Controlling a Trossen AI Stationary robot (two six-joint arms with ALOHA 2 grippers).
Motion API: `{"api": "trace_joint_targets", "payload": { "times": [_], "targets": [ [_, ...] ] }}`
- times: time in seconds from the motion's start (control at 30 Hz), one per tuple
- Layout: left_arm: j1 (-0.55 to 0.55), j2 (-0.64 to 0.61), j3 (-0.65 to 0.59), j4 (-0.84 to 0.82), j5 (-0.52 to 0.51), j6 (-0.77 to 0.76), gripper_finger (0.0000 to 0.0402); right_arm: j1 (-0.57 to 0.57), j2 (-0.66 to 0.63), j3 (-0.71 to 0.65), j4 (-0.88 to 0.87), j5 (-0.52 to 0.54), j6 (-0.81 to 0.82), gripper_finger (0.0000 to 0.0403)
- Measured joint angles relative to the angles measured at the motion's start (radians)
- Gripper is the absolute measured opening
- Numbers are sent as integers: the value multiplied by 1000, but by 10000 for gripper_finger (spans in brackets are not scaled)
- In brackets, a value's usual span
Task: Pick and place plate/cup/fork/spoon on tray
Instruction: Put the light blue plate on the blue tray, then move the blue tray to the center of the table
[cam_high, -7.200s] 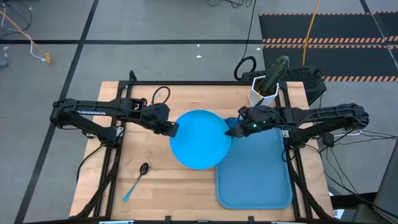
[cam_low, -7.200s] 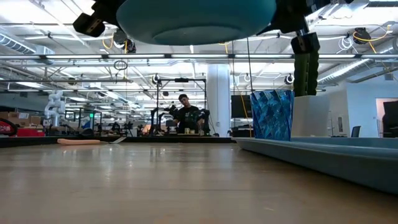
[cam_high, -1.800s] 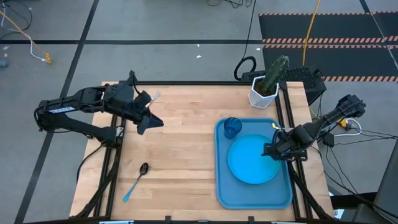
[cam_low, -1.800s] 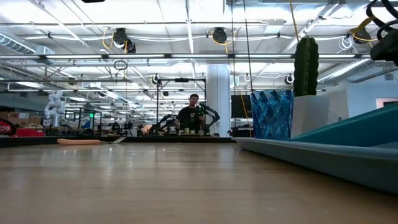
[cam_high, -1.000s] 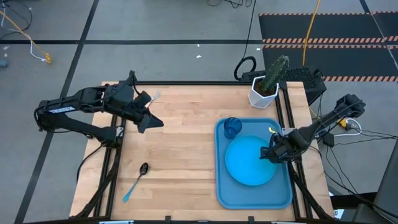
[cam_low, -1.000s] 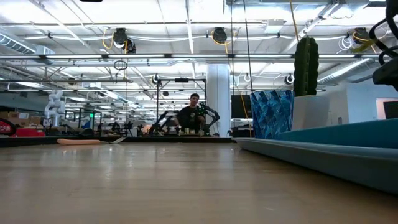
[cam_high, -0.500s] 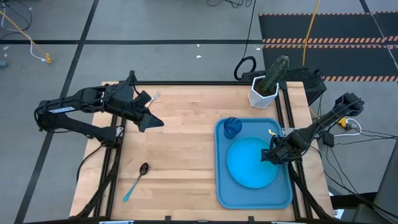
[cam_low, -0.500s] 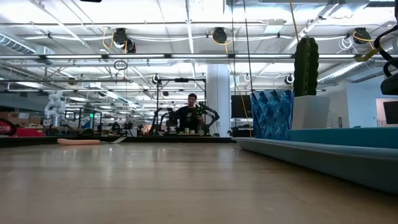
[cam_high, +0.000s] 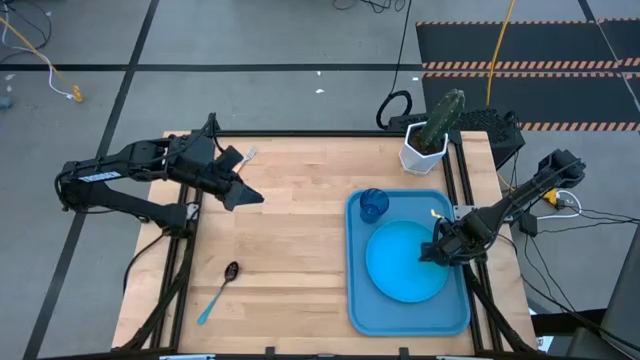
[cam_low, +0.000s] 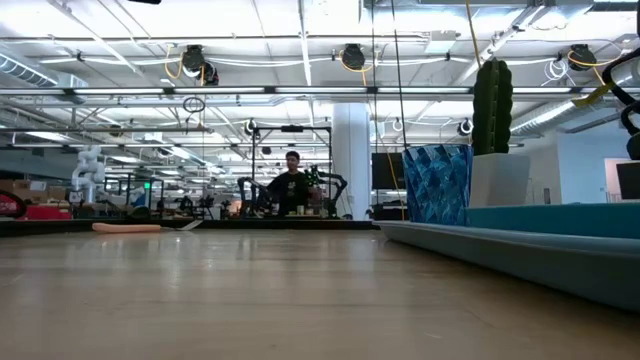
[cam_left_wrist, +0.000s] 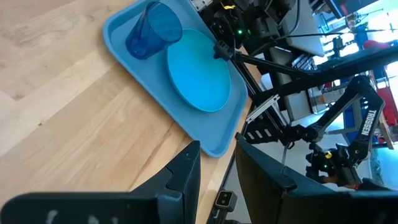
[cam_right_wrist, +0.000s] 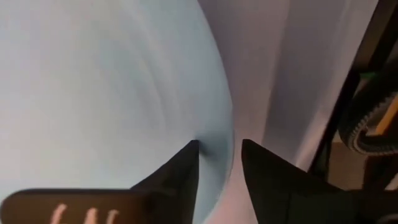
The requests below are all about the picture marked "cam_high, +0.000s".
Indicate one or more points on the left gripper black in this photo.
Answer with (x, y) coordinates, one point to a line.
(210, 175)

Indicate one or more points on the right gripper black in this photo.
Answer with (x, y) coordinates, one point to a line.
(462, 240)

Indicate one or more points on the blue round plate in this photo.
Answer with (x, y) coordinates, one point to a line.
(395, 265)

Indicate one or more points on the blue faceted plastic cup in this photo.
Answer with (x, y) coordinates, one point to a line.
(372, 205)

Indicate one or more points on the blue plastic tray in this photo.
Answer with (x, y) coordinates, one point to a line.
(365, 310)

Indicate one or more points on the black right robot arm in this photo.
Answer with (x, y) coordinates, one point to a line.
(520, 197)

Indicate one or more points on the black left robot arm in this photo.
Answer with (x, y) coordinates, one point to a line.
(125, 156)

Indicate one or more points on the white angular planter pot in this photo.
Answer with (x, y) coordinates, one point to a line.
(415, 160)

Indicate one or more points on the black power adapter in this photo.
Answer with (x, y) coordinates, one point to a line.
(528, 225)

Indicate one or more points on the yellow power plug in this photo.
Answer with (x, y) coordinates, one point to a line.
(551, 196)

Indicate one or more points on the green cactus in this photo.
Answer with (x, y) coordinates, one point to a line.
(442, 117)

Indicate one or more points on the black perforated box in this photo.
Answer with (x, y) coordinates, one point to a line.
(485, 122)

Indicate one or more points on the dark grey furniture panel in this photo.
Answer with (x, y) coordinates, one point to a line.
(620, 310)

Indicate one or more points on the black hazard-striped floor mat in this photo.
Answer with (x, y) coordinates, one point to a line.
(550, 45)

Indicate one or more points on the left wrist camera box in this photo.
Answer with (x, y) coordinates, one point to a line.
(229, 160)

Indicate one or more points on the black aluminium table frame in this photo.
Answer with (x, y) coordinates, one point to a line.
(325, 133)

